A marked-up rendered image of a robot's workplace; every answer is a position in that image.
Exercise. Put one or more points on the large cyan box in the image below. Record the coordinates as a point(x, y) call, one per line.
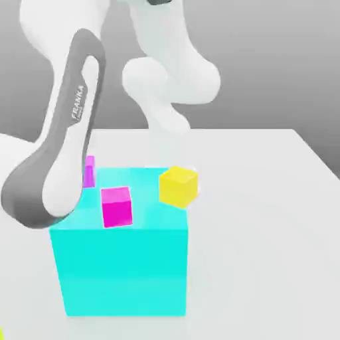
point(119, 265)

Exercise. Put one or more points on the small yellow cube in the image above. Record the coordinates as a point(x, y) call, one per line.
point(176, 188)

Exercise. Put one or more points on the large lime box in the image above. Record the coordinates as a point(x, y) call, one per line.
point(0, 335)

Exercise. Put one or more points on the small magenta cube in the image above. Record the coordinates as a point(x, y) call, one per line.
point(89, 175)
point(117, 212)

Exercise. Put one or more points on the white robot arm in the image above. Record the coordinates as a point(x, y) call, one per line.
point(164, 79)

